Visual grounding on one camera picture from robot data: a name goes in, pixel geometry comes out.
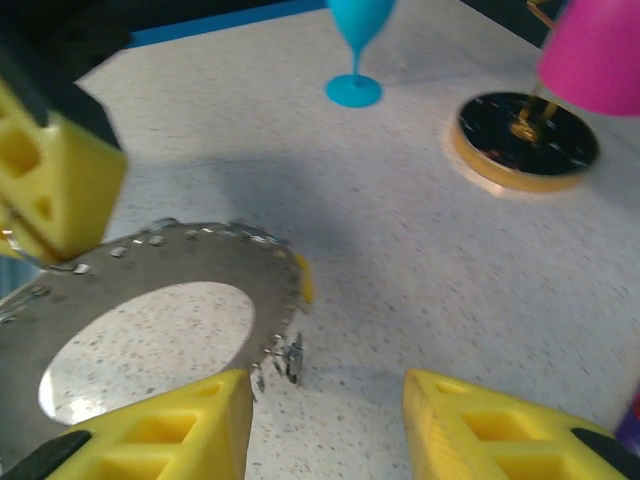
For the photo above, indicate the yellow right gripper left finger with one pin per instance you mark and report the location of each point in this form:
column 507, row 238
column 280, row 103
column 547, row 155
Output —
column 175, row 440

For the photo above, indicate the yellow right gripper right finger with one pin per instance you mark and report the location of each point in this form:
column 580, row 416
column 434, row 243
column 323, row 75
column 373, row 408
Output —
column 500, row 440

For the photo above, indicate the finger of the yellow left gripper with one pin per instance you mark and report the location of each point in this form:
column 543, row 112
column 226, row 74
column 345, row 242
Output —
column 20, row 237
column 70, row 175

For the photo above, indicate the purple candy bag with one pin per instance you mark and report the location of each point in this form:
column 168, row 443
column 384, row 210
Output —
column 631, row 410

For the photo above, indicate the blue plastic goblet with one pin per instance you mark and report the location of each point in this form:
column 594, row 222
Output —
column 355, row 92

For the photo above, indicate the short pink plastic goblet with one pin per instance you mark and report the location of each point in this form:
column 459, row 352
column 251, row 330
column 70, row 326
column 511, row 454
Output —
column 595, row 65

